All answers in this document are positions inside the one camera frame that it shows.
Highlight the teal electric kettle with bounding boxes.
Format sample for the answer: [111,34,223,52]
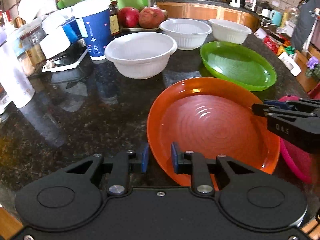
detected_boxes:
[270,10,282,27]

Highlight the middle white ribbed bowl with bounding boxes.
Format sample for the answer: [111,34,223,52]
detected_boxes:
[159,18,212,51]

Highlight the white plastic tray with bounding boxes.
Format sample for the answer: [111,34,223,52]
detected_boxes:
[42,47,88,73]

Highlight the blue paper cup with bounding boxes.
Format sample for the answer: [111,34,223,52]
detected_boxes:
[73,0,112,61]

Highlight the dark glass sauce jar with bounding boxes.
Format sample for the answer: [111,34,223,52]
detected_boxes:
[109,0,121,38]

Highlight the clear storage jar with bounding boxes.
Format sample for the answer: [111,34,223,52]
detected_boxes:
[8,18,47,76]

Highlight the magenta plastic plate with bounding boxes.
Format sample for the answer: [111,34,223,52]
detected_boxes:
[278,95,313,184]

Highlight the dark hanging apron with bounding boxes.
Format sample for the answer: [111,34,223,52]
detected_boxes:
[291,0,319,52]

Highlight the near white ribbed bowl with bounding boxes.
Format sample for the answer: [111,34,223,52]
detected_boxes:
[105,32,177,80]

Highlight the red apple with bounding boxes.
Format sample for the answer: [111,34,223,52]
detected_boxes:
[118,7,139,28]

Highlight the orange plastic plate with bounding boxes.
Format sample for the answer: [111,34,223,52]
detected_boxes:
[147,77,280,186]

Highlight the green plastic plate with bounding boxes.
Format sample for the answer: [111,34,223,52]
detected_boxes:
[200,41,277,92]

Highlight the reddish pomegranate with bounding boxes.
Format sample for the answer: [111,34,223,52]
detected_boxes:
[139,7,165,29]

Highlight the far white ribbed bowl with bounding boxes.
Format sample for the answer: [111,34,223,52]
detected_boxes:
[208,19,253,44]

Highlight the translucent purple-lid water bottle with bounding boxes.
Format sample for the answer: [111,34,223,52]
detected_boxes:
[1,28,35,108]

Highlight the white tissue pack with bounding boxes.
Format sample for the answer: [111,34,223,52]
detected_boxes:
[40,27,71,59]

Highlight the white ribbed bowl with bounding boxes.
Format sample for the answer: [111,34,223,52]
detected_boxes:
[105,32,177,80]
[159,18,212,51]
[208,19,253,44]

